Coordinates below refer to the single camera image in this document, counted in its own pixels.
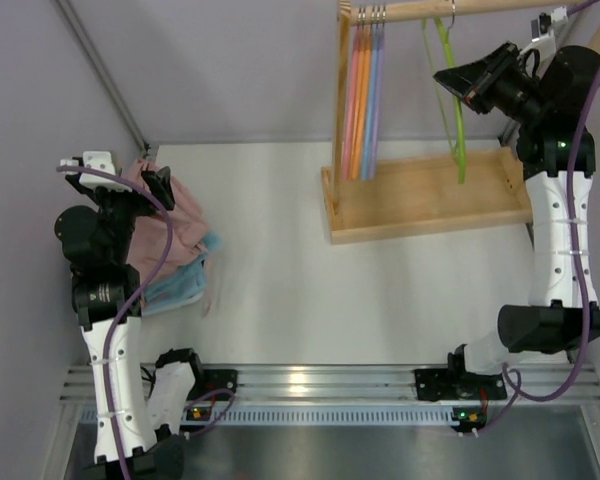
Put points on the pink clothes hanger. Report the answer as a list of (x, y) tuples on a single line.
[(351, 100)]

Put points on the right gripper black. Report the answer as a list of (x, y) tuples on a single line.
[(487, 83)]

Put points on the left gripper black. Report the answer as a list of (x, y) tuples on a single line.
[(143, 187)]

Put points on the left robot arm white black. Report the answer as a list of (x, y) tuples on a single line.
[(137, 431)]

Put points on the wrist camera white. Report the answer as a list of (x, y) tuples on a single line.
[(101, 172), (543, 32)]

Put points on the blue clothes hanger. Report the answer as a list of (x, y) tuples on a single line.
[(366, 154)]

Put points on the purple clothes hanger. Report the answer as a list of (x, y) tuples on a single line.
[(377, 98)]

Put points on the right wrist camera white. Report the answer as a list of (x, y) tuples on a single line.
[(543, 32)]

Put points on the green clothes hanger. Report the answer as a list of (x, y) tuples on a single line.
[(456, 141)]

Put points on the blue trousers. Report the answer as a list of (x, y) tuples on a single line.
[(188, 285)]

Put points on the wooden clothes rack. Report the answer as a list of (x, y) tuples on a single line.
[(420, 196)]

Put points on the aluminium mounting rail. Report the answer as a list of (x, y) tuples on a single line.
[(397, 394)]

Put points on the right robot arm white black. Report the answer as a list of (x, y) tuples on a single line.
[(558, 159)]

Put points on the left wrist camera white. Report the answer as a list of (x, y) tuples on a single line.
[(101, 172)]

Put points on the orange clothes hanger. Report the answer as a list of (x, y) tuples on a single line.
[(360, 79)]

